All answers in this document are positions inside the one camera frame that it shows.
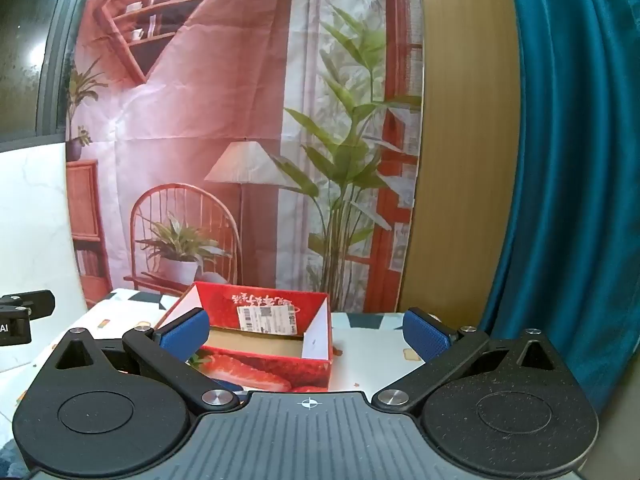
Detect white cartoon print tablecloth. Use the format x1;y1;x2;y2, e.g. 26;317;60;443
0;287;436;441

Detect printed room scene wall tapestry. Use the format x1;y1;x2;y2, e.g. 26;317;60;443
65;0;426;311

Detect white marble pattern board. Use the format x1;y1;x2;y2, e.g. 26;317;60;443
0;142;90;373

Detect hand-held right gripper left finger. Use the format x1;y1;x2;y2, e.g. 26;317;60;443
51;309;242;411

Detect dark window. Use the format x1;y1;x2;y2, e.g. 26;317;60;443
0;0;96;152

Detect red strawberry print cardboard box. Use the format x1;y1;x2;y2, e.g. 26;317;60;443
157;281;334;393

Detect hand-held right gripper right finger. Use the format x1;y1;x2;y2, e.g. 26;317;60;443
372;307;568;407

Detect teal curtain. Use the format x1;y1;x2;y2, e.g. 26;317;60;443
480;0;640;416

